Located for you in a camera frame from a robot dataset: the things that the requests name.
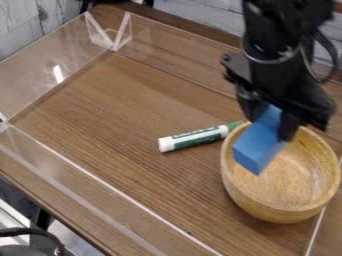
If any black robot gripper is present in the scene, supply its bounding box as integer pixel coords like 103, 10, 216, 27
221, 53, 337, 142

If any blue rectangular block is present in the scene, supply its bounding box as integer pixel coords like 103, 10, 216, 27
233, 105, 286, 175

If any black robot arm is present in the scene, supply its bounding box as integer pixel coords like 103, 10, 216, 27
222, 0, 338, 142

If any brown wooden bowl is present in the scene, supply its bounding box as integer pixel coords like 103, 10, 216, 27
221, 123, 342, 224

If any green and white marker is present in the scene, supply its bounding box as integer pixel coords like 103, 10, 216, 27
158, 121, 244, 153

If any clear acrylic tray wall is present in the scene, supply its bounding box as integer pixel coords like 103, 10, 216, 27
0, 10, 342, 256

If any black equipment with cable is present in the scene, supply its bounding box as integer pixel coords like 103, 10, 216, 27
0, 226, 69, 256

